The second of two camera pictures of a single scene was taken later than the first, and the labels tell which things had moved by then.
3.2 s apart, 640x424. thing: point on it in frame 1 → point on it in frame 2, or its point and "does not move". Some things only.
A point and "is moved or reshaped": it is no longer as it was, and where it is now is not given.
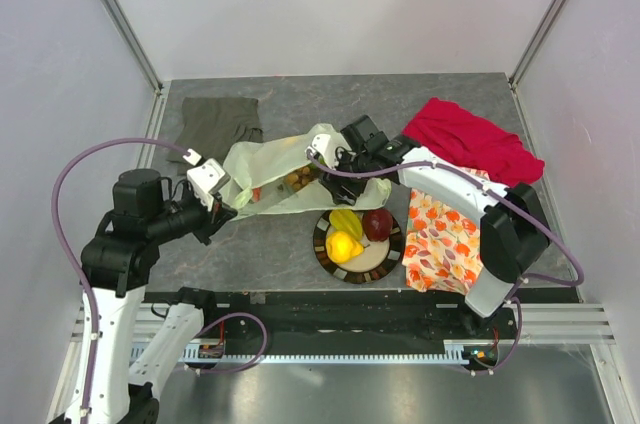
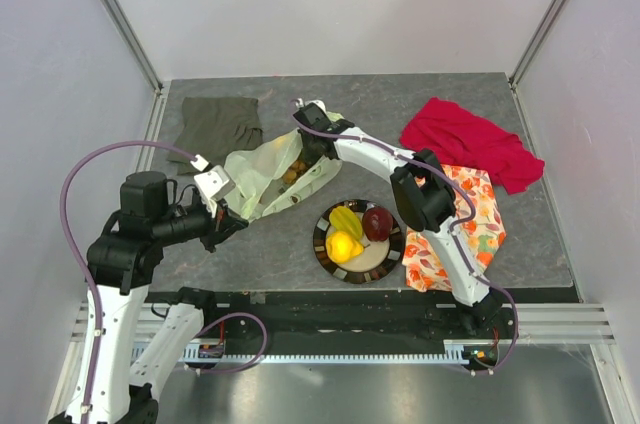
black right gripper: (334, 183) → (310, 156)
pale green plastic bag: (277, 176) is moved or reshaped
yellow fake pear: (342, 248) does not move
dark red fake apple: (377, 224) does not move
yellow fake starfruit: (344, 220) does not move
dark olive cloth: (212, 126) does not move
